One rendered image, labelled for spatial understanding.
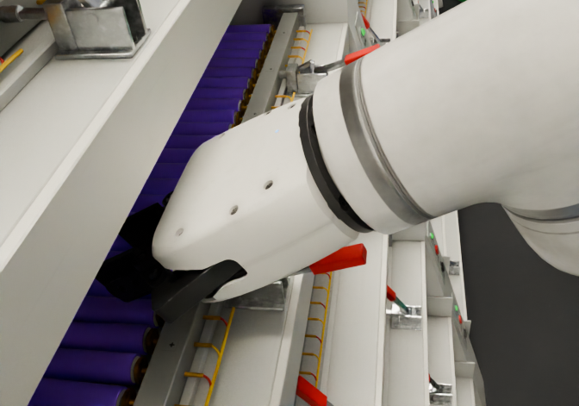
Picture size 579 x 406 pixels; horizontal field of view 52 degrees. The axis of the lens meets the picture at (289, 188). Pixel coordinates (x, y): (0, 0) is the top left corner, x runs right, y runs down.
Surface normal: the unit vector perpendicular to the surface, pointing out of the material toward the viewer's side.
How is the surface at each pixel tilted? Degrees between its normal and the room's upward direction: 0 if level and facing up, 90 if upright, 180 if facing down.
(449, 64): 36
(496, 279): 0
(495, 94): 58
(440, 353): 16
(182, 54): 106
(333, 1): 90
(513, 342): 0
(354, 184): 76
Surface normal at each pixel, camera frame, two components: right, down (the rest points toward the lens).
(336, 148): -0.51, 0.02
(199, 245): -0.21, 0.51
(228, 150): -0.58, -0.68
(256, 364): -0.10, -0.77
